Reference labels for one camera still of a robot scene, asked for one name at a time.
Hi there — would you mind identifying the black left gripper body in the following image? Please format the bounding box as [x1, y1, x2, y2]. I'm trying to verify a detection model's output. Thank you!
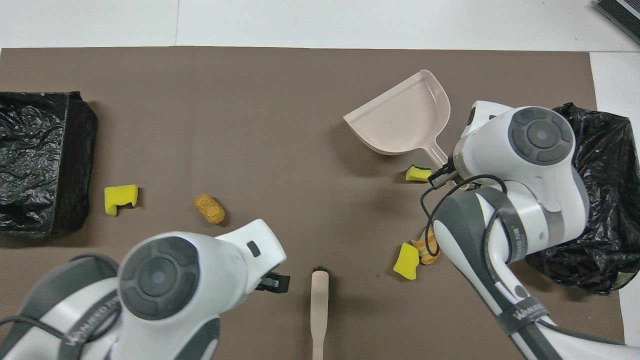
[255, 272, 291, 294]

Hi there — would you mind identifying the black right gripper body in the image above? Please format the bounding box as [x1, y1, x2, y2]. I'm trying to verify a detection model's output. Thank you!
[427, 160, 459, 189]

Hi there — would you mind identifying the yellow green sponge piece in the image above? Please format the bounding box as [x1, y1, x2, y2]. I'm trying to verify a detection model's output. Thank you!
[405, 164, 433, 183]

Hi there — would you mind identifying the beige brush with black bristles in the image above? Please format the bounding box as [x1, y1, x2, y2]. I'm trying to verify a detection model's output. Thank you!
[310, 265, 330, 360]

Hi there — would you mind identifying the beige plastic dustpan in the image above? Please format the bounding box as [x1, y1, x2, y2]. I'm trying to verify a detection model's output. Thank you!
[343, 69, 451, 173]

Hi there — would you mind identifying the brown bread roll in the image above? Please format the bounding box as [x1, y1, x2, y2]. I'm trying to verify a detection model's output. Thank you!
[194, 194, 226, 225]

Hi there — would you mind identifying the yellow notched sponge piece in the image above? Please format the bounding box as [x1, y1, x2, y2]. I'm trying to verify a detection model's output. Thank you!
[104, 184, 139, 217]

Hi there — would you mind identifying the black bin with loose bag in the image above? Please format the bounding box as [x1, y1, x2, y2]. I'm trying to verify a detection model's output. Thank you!
[525, 102, 640, 296]

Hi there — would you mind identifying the black bin with tight bag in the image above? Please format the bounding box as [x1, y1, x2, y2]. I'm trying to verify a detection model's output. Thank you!
[0, 91, 98, 237]

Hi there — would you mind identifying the striped bread piece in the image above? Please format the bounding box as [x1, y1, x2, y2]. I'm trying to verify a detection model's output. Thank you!
[411, 235, 442, 266]

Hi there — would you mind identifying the brown paper table mat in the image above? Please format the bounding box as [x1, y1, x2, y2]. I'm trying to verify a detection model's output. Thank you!
[0, 46, 628, 360]

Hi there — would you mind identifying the grey ribbed device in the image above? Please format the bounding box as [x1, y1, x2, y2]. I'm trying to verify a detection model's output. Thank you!
[594, 0, 640, 46]

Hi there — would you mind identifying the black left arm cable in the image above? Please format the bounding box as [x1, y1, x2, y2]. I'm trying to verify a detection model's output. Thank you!
[0, 297, 123, 347]

